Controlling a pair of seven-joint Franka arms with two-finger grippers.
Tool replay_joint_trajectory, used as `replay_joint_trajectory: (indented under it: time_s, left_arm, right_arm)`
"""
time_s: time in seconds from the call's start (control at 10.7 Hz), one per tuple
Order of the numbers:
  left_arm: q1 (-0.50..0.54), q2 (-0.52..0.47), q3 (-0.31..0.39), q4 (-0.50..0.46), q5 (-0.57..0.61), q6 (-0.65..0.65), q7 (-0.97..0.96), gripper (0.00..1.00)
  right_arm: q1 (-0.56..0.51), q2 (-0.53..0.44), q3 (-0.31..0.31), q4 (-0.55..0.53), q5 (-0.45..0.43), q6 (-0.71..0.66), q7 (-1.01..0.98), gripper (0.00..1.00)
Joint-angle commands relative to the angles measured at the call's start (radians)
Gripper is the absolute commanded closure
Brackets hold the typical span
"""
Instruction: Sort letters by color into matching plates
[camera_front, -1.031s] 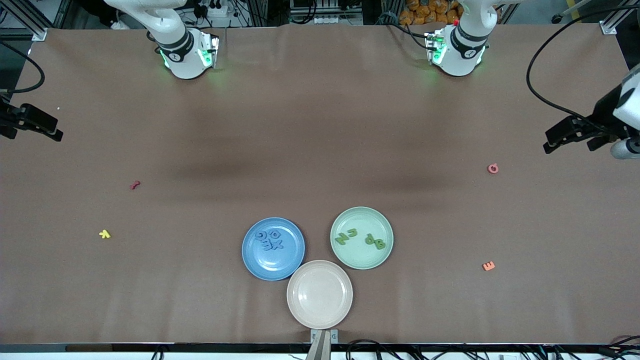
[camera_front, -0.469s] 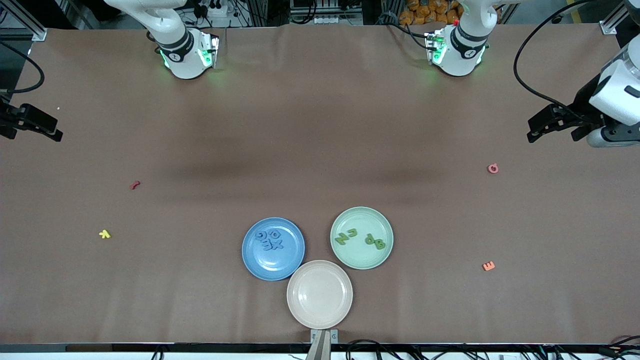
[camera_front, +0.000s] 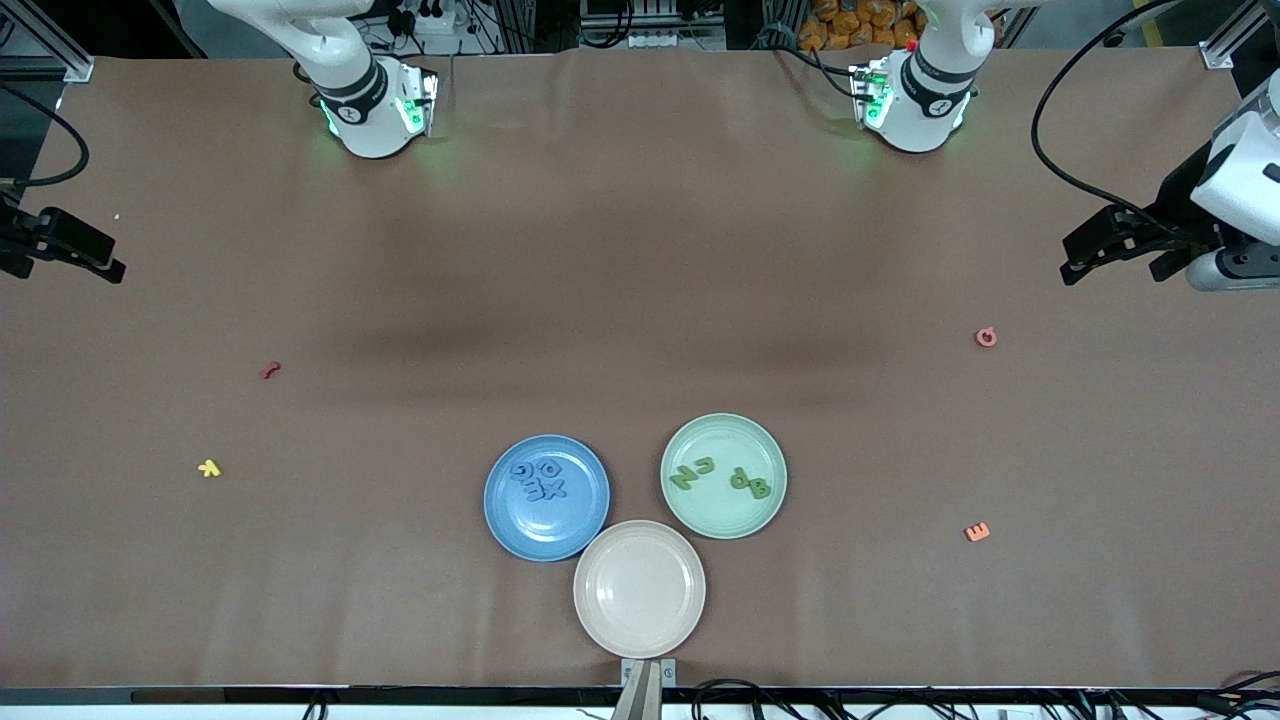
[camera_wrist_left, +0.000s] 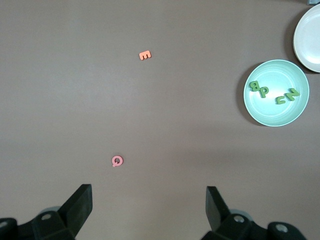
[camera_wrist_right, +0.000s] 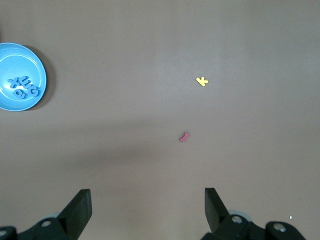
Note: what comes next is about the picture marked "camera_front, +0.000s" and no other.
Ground pile of orange fruit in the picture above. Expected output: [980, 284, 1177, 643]
[800, 0, 923, 51]

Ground brown table cover sheet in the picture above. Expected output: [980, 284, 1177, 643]
[0, 45, 1280, 691]

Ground pale green round plate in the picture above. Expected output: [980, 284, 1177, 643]
[660, 413, 788, 541]

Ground blue round plate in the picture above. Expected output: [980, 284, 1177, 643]
[483, 434, 611, 563]

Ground beige round plate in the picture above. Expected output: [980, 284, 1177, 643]
[573, 520, 707, 660]

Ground aluminium frame post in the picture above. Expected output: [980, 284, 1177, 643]
[1200, 0, 1280, 71]
[0, 0, 97, 84]

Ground red and black cables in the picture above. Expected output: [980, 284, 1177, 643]
[1195, 668, 1280, 716]

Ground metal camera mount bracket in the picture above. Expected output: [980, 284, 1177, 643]
[612, 657, 678, 720]

